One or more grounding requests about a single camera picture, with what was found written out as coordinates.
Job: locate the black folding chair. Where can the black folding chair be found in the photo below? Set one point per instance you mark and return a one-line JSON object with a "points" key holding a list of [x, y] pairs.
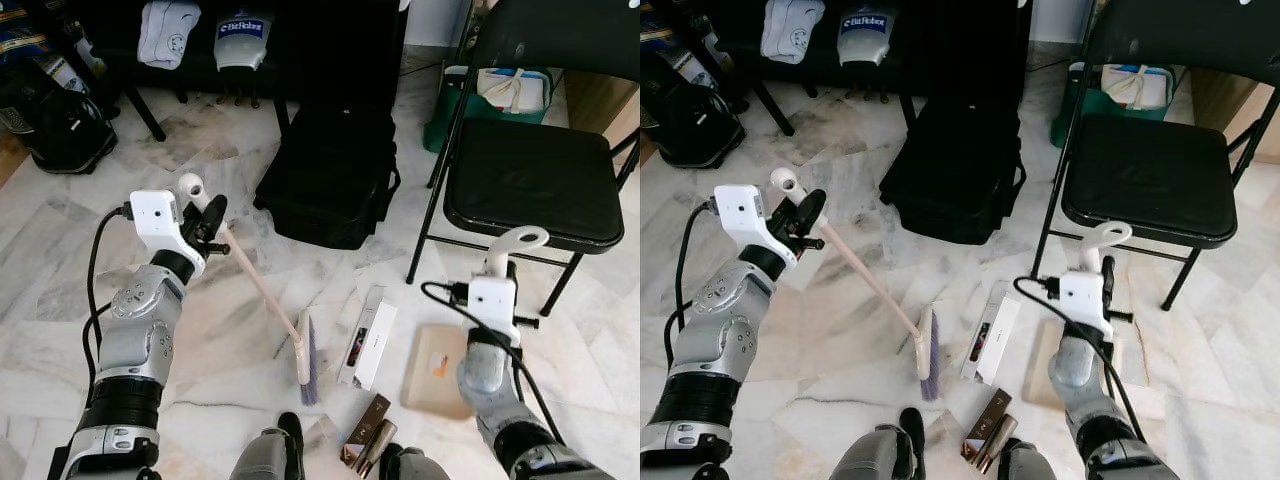
{"points": [[530, 180], [1145, 175]]}

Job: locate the green plastic bin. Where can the green plastic bin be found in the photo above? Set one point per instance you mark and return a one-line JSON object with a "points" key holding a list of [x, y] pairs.
{"points": [[1075, 105], [445, 110]]}

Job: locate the beige broom purple bristles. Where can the beige broom purple bristles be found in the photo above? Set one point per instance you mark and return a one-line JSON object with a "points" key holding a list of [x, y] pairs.
{"points": [[262, 285], [870, 280]]}

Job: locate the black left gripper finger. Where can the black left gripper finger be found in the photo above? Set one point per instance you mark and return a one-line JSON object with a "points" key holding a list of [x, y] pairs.
{"points": [[216, 212], [812, 205]]}

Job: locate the grey robot leg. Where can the grey robot leg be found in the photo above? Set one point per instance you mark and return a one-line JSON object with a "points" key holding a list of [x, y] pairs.
{"points": [[415, 465], [870, 455], [1030, 462], [262, 460]]}

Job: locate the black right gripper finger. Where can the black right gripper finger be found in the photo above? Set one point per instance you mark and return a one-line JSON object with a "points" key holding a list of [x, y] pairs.
{"points": [[1108, 277]]}

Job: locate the long dark brown box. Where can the long dark brown box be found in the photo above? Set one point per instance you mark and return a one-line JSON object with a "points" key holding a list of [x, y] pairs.
{"points": [[985, 428], [362, 435]]}

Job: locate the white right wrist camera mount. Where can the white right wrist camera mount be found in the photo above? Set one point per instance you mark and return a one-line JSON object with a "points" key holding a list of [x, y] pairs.
{"points": [[492, 305], [1082, 298]]}

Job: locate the grey right robot leg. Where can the grey right robot leg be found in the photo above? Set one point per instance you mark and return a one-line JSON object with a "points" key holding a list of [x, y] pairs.
{"points": [[1030, 462], [415, 465]]}

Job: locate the white tied bag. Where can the white tied bag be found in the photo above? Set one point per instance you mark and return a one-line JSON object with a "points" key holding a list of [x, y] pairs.
{"points": [[1140, 88], [515, 92]]}

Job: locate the black fabric bag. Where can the black fabric bag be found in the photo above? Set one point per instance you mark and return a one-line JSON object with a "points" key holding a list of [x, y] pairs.
{"points": [[950, 170], [325, 180]]}

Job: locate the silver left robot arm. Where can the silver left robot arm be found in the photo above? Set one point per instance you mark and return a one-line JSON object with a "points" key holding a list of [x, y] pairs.
{"points": [[140, 330], [730, 320]]}

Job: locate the gold metallic tube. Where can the gold metallic tube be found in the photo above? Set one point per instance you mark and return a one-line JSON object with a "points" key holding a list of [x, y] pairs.
{"points": [[1000, 440], [378, 447]]}

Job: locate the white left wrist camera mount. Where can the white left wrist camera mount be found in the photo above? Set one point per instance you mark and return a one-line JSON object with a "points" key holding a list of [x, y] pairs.
{"points": [[745, 208], [160, 215]]}

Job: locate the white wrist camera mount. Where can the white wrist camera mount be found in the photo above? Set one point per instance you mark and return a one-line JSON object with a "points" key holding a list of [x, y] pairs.
{"points": [[492, 305], [745, 208], [160, 215], [1082, 298]]}

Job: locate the white padded slippers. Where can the white padded slippers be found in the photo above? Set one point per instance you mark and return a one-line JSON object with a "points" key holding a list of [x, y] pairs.
{"points": [[168, 35], [792, 30]]}

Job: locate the grey left robot leg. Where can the grey left robot leg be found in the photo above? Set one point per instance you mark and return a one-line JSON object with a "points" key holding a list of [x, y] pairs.
{"points": [[870, 455], [262, 460]]}

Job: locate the long white box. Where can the long white box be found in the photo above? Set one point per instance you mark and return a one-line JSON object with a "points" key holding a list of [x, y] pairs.
{"points": [[372, 345], [1000, 335]]}

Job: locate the black round appliance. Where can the black round appliance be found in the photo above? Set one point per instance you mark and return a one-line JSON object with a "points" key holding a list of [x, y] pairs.
{"points": [[695, 125], [60, 130]]}

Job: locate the tan cardboard box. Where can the tan cardboard box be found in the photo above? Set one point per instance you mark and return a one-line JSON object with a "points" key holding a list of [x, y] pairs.
{"points": [[600, 100], [1262, 130]]}

